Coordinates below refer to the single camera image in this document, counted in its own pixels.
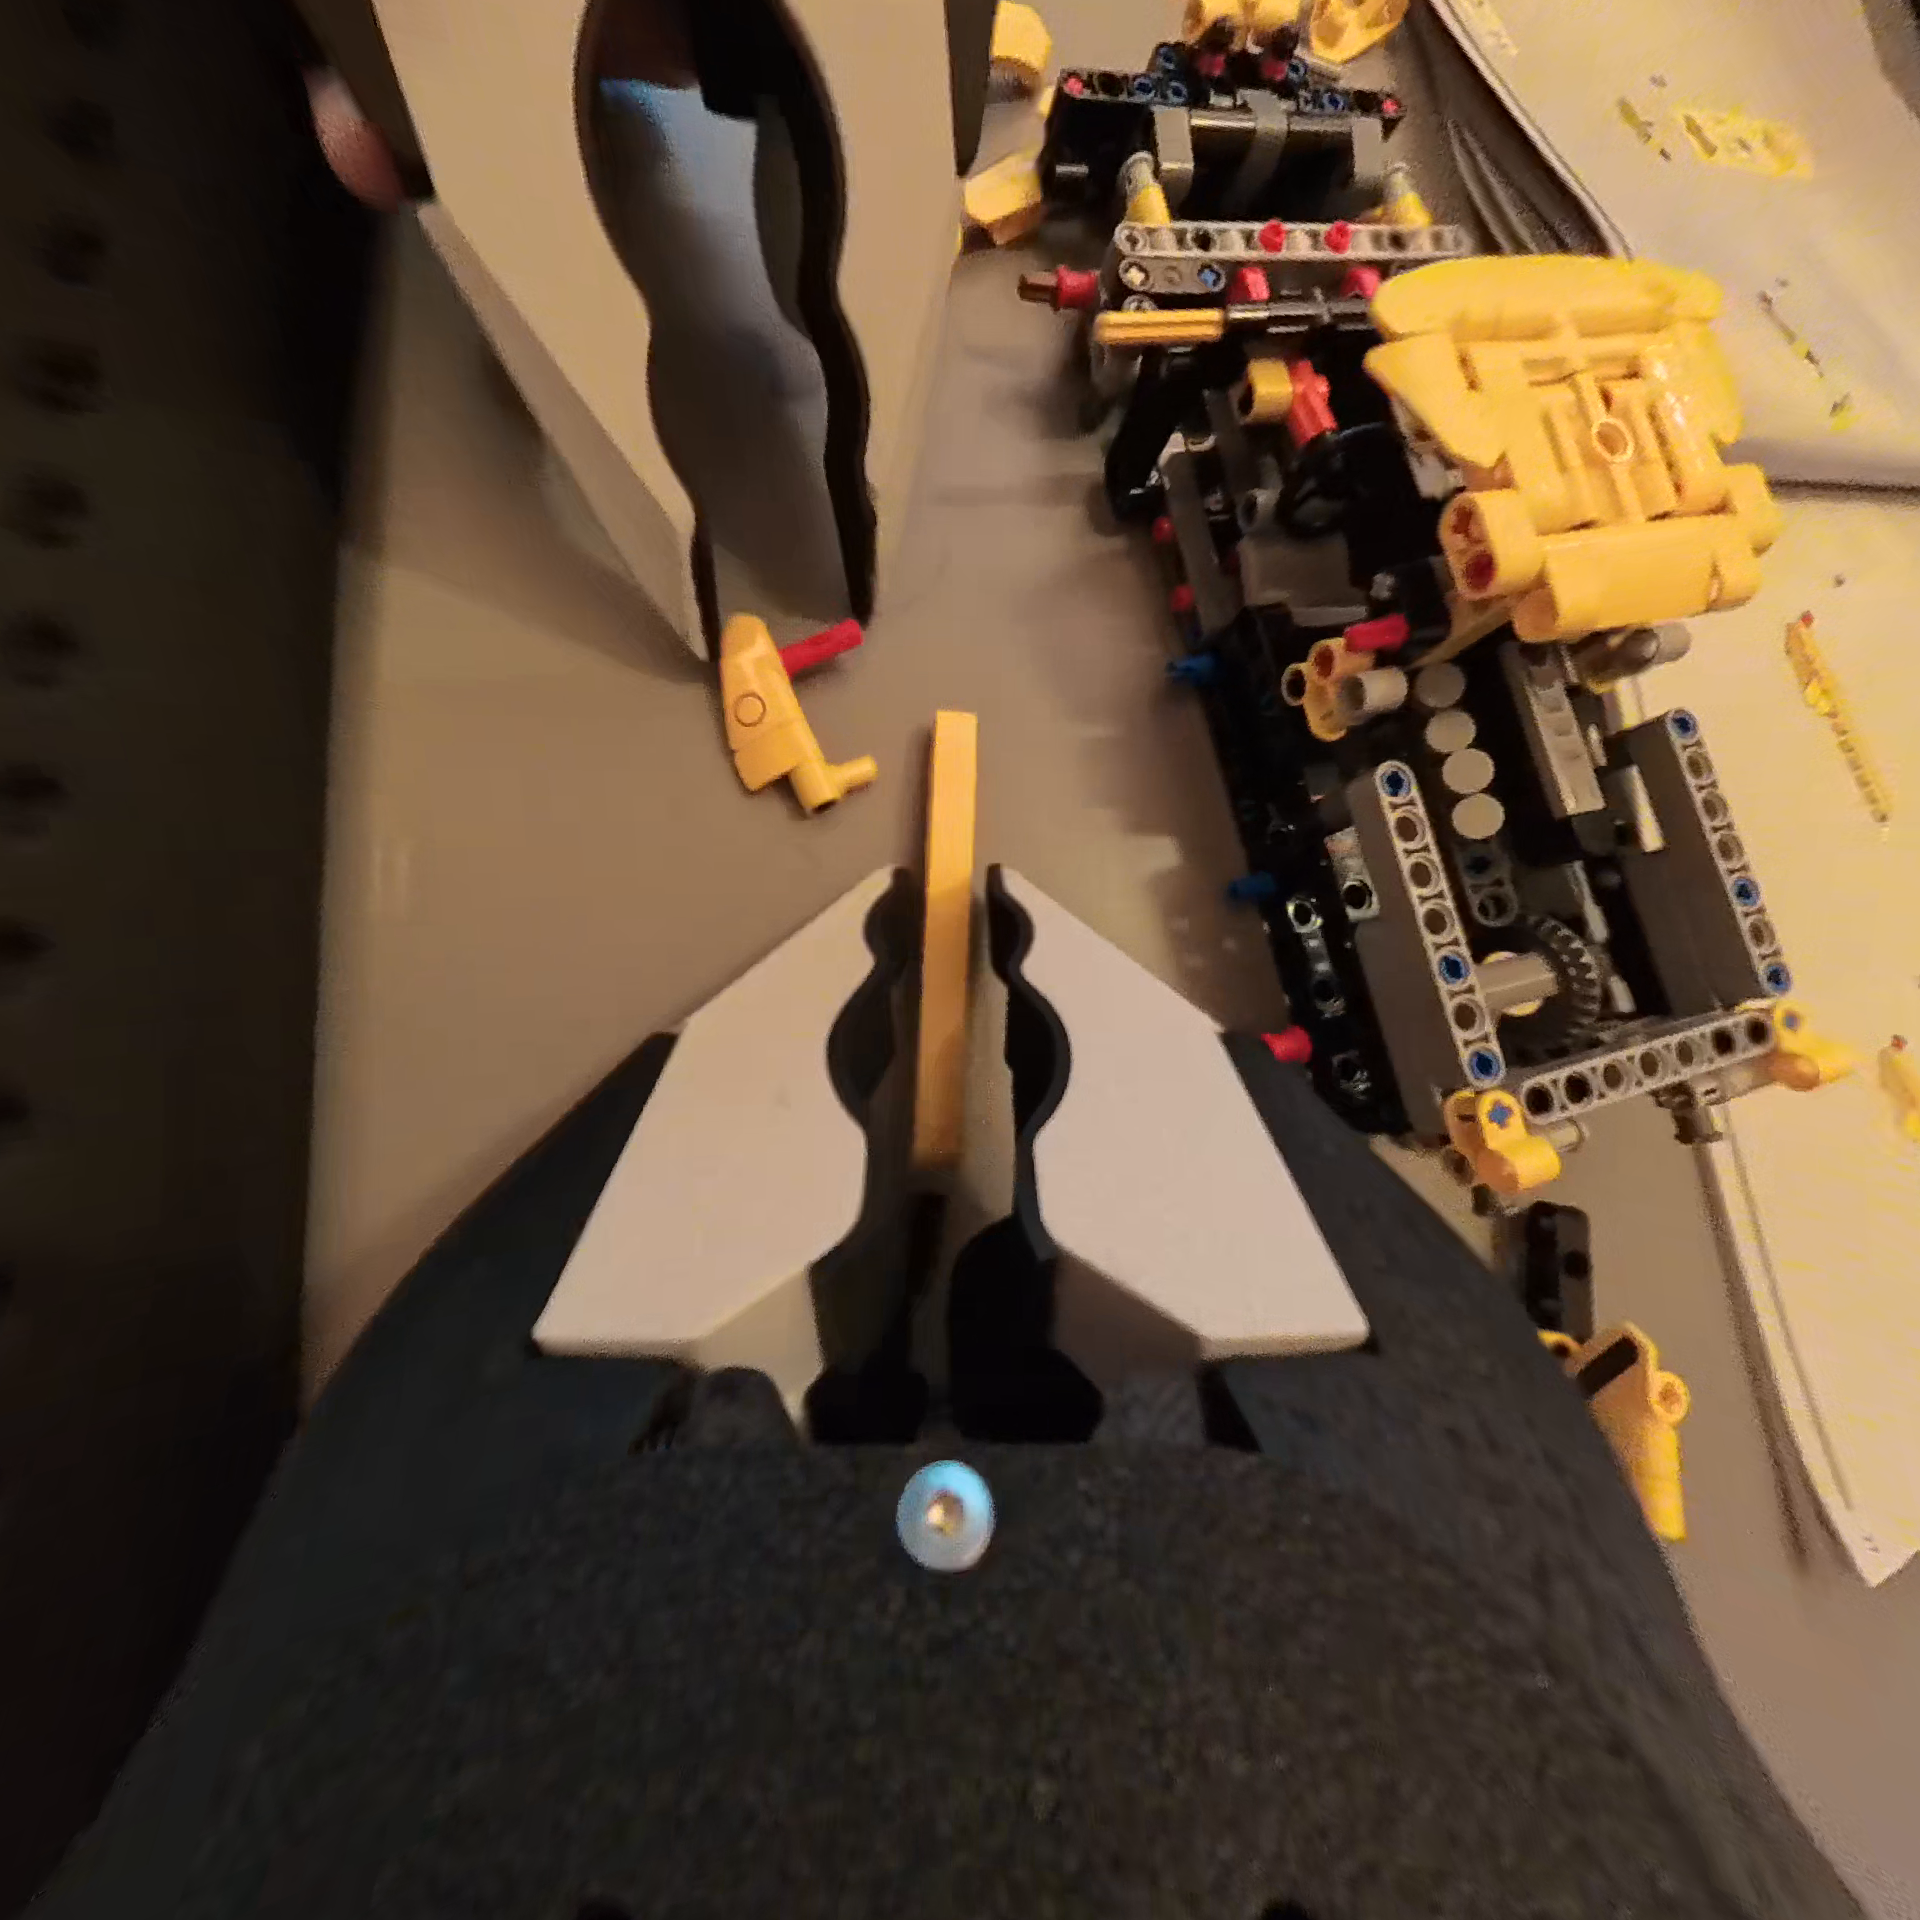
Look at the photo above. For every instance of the black perforated foam pad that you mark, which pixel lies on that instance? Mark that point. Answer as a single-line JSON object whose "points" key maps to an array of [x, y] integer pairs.
{"points": [[150, 750]]}

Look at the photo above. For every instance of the open instruction booklet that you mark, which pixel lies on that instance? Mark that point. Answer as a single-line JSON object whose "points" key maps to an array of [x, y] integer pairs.
{"points": [[1800, 750]]}

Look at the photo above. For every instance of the red pin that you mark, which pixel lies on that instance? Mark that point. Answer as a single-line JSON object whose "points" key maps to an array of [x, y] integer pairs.
{"points": [[823, 645]]}

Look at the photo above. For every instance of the small yellow curved panel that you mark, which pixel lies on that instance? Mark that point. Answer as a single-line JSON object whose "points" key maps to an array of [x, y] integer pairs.
{"points": [[759, 704]]}

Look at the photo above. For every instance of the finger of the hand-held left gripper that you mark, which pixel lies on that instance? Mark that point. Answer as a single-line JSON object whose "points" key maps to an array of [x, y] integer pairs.
{"points": [[510, 180], [900, 225]]}

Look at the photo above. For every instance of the grey desk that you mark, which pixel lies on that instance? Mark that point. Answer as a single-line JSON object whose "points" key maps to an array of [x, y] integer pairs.
{"points": [[524, 901]]}

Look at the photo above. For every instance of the yellow black brick subassembly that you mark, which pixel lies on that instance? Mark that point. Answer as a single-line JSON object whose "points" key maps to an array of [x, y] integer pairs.
{"points": [[1634, 1410]]}

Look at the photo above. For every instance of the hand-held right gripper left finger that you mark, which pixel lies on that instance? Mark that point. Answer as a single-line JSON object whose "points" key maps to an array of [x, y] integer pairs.
{"points": [[704, 1201]]}

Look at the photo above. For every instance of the partly built yellow toy car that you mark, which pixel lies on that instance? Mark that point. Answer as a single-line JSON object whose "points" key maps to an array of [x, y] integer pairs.
{"points": [[1590, 434]]}

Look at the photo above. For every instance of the person's left hand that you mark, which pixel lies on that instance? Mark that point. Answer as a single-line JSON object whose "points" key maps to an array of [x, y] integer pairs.
{"points": [[352, 142]]}

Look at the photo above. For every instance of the long yellow holed beam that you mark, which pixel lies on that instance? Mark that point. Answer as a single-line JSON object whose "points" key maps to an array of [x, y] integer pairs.
{"points": [[944, 974]]}

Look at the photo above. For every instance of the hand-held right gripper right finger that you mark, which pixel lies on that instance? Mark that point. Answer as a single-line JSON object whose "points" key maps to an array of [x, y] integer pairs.
{"points": [[1184, 1201]]}

